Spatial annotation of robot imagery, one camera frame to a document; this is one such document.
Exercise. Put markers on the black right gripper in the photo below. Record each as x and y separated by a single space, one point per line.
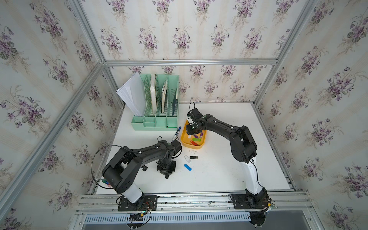
188 131

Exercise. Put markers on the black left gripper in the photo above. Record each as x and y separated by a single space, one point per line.
161 170

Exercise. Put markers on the yellow plastic storage box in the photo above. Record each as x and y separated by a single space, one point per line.
195 141

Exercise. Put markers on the red rounded usb drive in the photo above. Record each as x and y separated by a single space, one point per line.
194 143

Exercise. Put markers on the white green-band usb drive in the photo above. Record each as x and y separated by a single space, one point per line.
193 151

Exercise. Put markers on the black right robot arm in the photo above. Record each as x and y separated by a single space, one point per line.
243 149

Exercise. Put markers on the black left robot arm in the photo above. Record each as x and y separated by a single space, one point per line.
121 171

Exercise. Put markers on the blue usb drive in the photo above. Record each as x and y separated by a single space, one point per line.
188 167

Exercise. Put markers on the blue white marker pen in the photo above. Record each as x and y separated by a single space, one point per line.
177 132

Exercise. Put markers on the green desk file organizer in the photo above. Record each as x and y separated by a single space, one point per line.
167 121

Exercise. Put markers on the beige notebook in organizer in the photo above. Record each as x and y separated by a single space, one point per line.
164 91

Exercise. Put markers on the white book in organizer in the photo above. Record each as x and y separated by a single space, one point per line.
153 93

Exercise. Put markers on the pink pen cup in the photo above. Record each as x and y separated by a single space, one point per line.
103 183

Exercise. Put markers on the white paper stack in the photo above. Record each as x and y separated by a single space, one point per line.
133 95

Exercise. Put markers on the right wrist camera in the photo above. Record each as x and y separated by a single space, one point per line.
194 115

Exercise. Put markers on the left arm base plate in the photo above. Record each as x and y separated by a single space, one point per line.
145 203

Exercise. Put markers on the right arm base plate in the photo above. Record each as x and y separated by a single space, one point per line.
245 201

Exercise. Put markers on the aluminium front rail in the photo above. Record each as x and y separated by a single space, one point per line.
192 202

